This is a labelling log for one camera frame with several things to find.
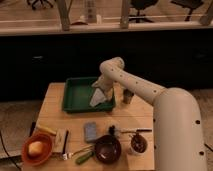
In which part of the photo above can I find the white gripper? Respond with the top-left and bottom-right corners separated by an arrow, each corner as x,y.
89,75 -> 113,107

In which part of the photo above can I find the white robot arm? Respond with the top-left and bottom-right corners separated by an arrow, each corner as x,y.
92,57 -> 208,171

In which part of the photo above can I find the green plastic tray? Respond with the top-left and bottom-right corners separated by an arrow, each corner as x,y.
62,77 -> 116,114

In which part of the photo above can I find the small metal cup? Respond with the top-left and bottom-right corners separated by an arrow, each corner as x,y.
123,89 -> 134,104

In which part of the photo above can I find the black marker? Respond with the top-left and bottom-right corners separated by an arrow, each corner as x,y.
62,130 -> 69,154

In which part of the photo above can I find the silver fork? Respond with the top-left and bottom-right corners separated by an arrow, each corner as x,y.
62,146 -> 93,160

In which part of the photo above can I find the dark brown bowl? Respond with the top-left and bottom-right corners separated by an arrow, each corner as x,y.
94,135 -> 121,164

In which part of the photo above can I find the white mug with brown inside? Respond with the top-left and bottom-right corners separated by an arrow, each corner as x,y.
130,133 -> 148,155

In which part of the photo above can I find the black office chair right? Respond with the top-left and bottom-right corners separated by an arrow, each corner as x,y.
129,0 -> 158,23

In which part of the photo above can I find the black office chair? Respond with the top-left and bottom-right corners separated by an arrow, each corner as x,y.
26,0 -> 53,10
129,0 -> 158,23

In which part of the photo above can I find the green cucumber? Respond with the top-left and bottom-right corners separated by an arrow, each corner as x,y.
75,151 -> 94,165

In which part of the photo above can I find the orange bowl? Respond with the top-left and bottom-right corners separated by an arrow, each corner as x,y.
21,133 -> 53,166

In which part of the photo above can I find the yellow round fruit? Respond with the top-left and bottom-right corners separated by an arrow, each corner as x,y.
28,141 -> 44,157

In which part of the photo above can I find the black office chair left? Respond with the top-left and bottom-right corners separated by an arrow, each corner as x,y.
26,0 -> 53,10

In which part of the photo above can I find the black handled brush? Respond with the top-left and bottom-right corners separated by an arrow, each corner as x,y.
108,125 -> 153,137

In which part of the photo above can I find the black cable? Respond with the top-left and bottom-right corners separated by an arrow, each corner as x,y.
0,130 -> 22,171

